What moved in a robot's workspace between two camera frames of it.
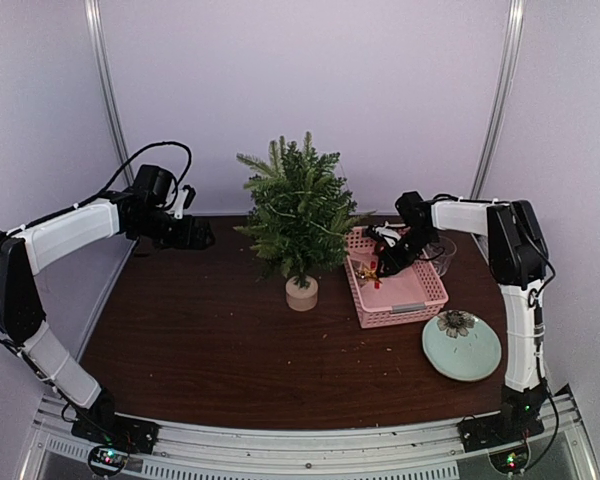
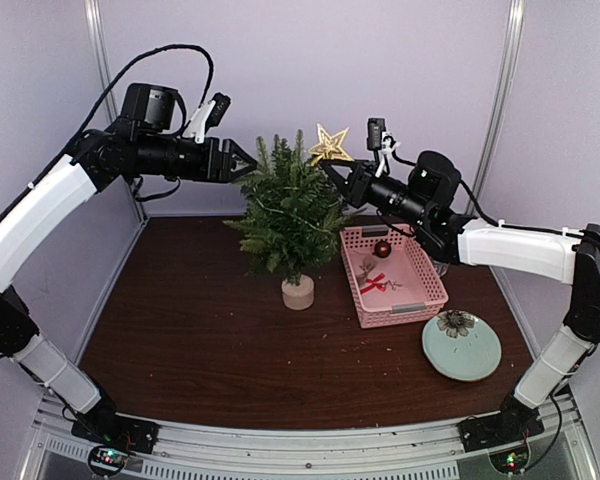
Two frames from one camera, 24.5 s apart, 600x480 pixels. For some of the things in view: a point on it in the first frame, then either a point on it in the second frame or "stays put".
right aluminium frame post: (504, 83) stays put
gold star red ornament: (370, 274) → (329, 146)
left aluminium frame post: (107, 85) stays put
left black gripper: (186, 241) → (224, 161)
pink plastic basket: (413, 294) stays put
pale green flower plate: (461, 345) stays put
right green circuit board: (510, 461) stays put
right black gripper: (397, 263) → (362, 173)
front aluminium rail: (428, 451) stays put
